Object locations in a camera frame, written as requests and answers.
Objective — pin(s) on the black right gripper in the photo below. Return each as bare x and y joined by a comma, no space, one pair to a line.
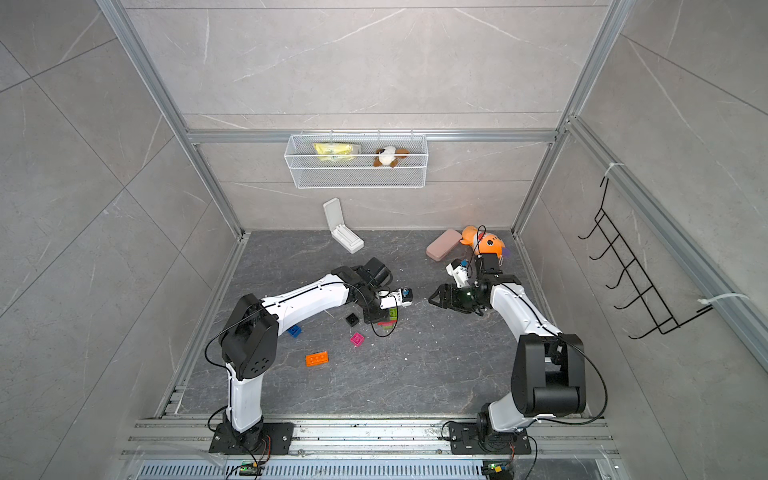
446,290

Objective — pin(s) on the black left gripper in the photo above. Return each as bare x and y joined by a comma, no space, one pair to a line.
373,318

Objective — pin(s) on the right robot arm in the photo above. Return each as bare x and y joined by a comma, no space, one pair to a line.
548,378

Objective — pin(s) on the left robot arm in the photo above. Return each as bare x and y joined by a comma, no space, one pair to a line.
249,340

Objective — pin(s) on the black lego brick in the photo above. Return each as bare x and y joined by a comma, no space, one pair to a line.
352,320

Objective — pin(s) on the loose magenta lego brick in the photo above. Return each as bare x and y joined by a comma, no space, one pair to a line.
357,339

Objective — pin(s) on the blue lego brick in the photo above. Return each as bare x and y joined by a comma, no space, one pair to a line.
294,330

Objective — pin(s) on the orange lego brick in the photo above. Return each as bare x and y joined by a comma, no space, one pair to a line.
317,359

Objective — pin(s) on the white open flip box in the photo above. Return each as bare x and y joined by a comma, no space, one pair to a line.
349,240

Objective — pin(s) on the pink rectangular case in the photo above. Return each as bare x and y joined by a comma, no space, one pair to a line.
438,249

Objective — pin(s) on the orange plush fish toy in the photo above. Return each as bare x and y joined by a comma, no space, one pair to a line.
483,242

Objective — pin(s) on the brown white plush toy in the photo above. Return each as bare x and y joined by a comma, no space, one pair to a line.
389,156

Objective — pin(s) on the yellow packet in basket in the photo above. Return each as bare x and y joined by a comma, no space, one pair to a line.
336,152

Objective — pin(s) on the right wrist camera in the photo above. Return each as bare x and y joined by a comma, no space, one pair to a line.
459,271

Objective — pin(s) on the white wire mesh basket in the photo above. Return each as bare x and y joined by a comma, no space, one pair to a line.
308,172

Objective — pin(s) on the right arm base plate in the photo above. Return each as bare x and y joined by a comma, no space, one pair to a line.
470,438

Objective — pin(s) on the black wire hook rack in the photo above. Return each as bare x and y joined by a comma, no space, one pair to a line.
634,273

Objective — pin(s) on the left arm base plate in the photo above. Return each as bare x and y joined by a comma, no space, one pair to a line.
267,438

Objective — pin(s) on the aluminium front rail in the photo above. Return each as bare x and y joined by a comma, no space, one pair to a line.
375,437

